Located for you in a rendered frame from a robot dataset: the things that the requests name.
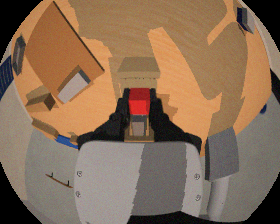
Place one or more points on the brown flat board with grey clip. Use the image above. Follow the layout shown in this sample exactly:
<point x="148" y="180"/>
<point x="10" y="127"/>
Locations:
<point x="59" y="57"/>

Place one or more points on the red cube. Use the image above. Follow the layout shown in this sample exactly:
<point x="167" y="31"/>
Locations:
<point x="139" y="101"/>

